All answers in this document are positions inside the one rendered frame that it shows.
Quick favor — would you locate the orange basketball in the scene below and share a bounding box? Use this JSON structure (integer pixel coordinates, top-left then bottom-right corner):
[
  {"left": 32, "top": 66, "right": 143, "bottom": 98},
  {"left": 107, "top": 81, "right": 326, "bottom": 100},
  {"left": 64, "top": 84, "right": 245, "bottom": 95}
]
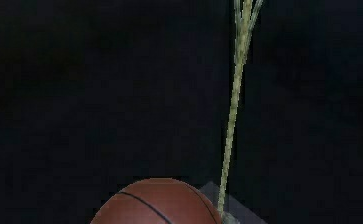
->
[{"left": 89, "top": 177, "right": 223, "bottom": 224}]

